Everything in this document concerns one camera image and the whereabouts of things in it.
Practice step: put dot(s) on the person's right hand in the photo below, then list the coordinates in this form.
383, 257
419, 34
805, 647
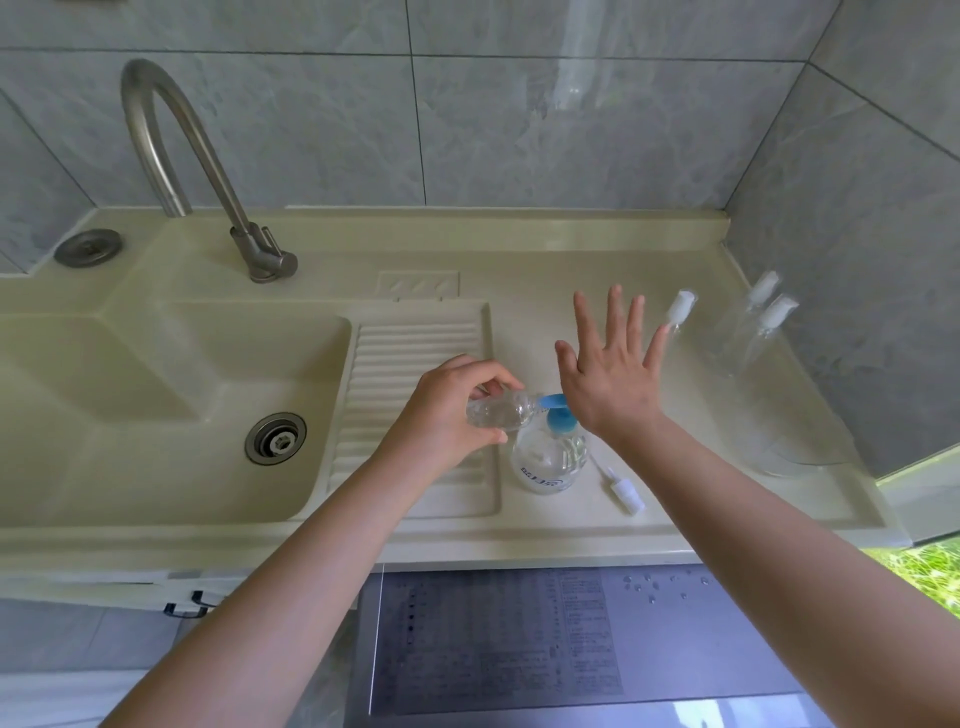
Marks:
615, 382

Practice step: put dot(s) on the person's left hand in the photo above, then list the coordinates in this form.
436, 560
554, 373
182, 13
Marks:
439, 420

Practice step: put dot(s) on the small clear bottle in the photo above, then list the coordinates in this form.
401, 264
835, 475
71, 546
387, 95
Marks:
750, 356
735, 334
506, 411
681, 306

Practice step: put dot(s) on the clear hand sanitizer pump bottle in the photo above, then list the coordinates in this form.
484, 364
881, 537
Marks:
550, 461

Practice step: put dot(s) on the white spray cap with tube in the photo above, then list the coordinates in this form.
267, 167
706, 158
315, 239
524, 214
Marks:
628, 496
778, 311
765, 287

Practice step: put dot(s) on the person's right forearm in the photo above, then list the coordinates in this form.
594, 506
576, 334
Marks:
787, 570

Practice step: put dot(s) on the person's left forearm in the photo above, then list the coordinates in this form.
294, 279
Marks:
255, 607

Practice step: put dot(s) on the steel sink drain strainer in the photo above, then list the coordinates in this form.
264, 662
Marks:
275, 439

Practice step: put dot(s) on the grey washing machine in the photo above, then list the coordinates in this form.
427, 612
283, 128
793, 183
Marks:
675, 645

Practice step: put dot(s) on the curved steel faucet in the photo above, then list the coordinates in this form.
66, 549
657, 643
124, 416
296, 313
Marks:
214, 172

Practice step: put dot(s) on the glass window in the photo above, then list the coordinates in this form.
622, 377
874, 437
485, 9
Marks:
930, 532

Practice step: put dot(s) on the cream sink with washboard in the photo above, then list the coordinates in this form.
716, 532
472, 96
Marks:
90, 390

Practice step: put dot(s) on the round steel hole cover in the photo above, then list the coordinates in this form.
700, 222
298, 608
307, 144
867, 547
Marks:
88, 248

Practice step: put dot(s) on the white cabinet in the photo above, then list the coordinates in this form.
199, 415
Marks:
82, 592

